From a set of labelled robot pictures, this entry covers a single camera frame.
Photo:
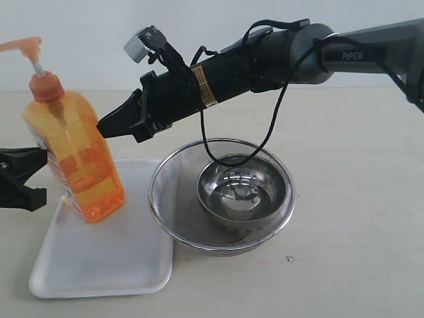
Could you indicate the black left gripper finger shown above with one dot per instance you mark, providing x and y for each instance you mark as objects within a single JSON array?
[
  {"x": 16, "y": 195},
  {"x": 19, "y": 164}
]

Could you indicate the white rectangular plastic tray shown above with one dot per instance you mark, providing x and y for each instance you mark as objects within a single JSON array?
[{"x": 125, "y": 254}]

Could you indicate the small stainless steel bowl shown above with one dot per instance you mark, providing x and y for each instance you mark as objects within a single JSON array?
[{"x": 244, "y": 194}]

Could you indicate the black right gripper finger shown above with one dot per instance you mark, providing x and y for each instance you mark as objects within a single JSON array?
[
  {"x": 143, "y": 131},
  {"x": 127, "y": 119}
]

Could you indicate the orange dish soap pump bottle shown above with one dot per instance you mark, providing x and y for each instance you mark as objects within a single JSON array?
[{"x": 64, "y": 123}]

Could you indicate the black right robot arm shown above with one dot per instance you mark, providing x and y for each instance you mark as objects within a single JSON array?
[{"x": 270, "y": 55}]

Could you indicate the steel mesh strainer basket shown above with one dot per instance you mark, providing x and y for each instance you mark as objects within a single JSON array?
[{"x": 174, "y": 203}]

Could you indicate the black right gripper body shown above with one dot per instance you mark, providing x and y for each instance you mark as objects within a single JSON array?
[{"x": 168, "y": 98}]

